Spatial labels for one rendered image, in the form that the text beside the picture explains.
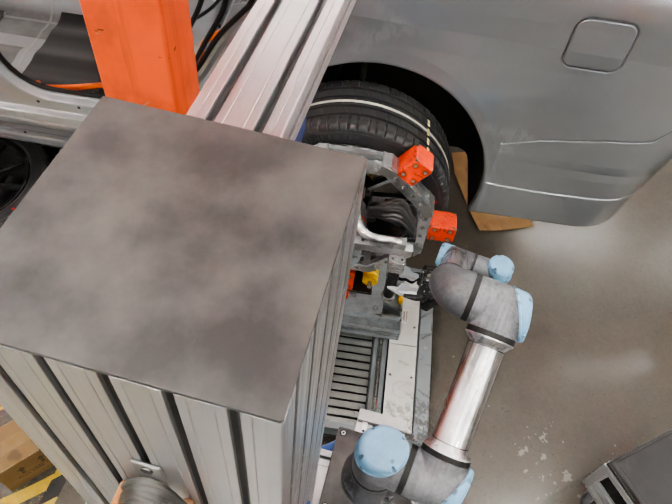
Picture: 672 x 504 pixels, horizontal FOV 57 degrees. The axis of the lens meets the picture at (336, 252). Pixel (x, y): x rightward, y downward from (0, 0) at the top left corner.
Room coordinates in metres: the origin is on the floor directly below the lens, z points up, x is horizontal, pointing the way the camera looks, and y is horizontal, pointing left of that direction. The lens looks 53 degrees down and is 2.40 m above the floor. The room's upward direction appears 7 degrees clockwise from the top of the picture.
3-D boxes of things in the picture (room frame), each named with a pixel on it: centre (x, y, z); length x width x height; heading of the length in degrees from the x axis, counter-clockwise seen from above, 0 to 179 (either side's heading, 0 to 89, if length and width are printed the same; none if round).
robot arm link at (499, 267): (1.10, -0.46, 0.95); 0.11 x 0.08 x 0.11; 73
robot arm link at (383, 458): (0.50, -0.17, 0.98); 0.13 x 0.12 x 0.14; 73
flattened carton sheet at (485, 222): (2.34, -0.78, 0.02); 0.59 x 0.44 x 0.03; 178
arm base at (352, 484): (0.50, -0.16, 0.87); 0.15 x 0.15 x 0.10
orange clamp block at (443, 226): (1.34, -0.34, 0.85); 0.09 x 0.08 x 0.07; 88
